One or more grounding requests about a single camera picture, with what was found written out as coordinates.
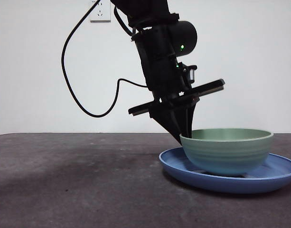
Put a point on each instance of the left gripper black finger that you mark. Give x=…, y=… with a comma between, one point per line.
x=190, y=121
x=170, y=122

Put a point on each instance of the green ribbed bowl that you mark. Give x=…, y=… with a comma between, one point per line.
x=226, y=152

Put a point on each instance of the blue round plate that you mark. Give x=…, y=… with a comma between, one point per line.
x=207, y=183

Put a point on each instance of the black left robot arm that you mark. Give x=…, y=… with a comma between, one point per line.
x=154, y=21

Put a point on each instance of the white wall socket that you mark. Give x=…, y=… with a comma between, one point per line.
x=101, y=14

